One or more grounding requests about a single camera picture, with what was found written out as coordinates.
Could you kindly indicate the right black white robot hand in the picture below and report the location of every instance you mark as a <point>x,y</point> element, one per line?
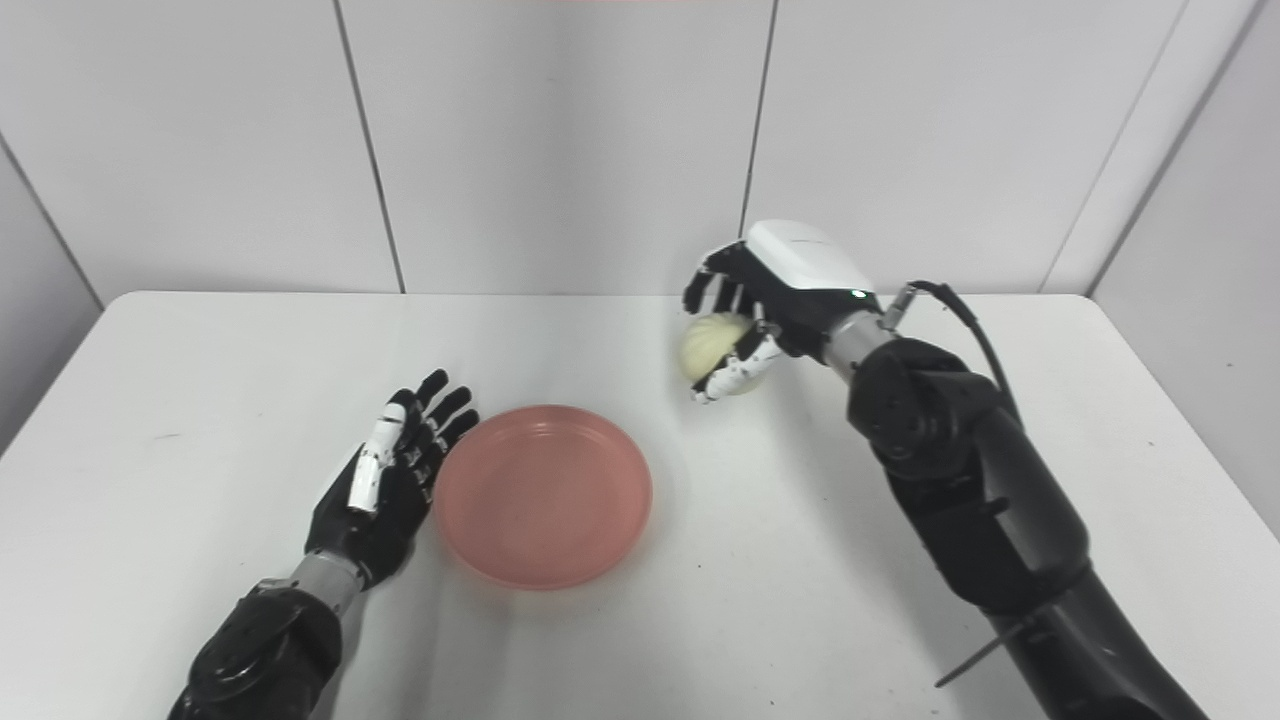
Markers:
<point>790,290</point>

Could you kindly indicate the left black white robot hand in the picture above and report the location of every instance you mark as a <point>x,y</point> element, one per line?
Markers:
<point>385,490</point>

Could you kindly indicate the white steamed bun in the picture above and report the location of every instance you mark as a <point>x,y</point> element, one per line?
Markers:
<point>712,350</point>

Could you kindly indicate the pink round plate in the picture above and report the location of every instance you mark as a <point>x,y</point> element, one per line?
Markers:
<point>543,496</point>

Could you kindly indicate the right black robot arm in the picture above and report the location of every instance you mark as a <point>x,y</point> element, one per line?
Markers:
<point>1000,520</point>

